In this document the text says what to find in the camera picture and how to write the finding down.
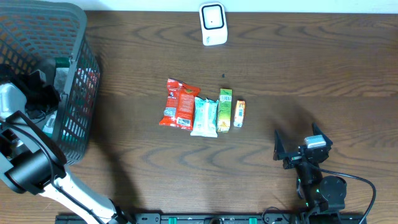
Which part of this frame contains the green snack box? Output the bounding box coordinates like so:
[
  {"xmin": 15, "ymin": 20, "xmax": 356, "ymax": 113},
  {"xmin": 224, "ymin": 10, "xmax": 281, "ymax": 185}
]
[{"xmin": 216, "ymin": 88, "xmax": 233, "ymax": 133}]

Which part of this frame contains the grey plastic mesh basket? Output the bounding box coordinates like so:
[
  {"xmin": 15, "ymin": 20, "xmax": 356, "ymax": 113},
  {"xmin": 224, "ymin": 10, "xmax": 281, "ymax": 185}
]
[{"xmin": 1, "ymin": 1, "xmax": 101, "ymax": 164}]

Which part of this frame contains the white teal wipes packet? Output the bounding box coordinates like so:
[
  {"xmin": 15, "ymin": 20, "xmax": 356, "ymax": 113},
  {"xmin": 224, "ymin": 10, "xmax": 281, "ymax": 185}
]
[{"xmin": 190, "ymin": 97, "xmax": 218, "ymax": 138}]

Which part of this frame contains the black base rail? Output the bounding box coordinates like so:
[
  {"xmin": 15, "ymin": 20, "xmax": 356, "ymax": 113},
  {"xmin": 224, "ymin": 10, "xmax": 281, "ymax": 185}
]
[{"xmin": 55, "ymin": 212, "xmax": 364, "ymax": 224}]

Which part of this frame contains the green white 3M packet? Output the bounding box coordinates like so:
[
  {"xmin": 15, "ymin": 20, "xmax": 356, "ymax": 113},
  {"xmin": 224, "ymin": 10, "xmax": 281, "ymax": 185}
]
[{"xmin": 42, "ymin": 57, "xmax": 71, "ymax": 139}]

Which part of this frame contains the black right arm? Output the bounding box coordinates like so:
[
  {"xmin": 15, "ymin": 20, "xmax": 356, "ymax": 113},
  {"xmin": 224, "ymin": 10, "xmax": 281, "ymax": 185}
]
[{"xmin": 273, "ymin": 123, "xmax": 347, "ymax": 223}]

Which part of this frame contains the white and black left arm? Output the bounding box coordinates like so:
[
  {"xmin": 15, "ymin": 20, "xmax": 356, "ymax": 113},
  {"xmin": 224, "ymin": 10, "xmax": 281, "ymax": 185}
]
[{"xmin": 1, "ymin": 110, "xmax": 136, "ymax": 223}]

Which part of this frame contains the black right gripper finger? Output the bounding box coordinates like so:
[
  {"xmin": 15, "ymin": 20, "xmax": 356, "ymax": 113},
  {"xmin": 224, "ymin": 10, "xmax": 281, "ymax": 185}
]
[
  {"xmin": 273, "ymin": 130, "xmax": 285, "ymax": 161},
  {"xmin": 312, "ymin": 123, "xmax": 333, "ymax": 146}
]

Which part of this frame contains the red snack packet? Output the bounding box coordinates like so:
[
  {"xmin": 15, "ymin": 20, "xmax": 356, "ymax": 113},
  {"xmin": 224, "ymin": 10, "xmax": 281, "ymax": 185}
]
[{"xmin": 159, "ymin": 78, "xmax": 200, "ymax": 131}]

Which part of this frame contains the small orange candy box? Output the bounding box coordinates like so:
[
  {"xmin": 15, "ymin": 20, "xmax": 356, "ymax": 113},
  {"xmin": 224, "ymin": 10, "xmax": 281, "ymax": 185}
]
[{"xmin": 233, "ymin": 100, "xmax": 246, "ymax": 128}]

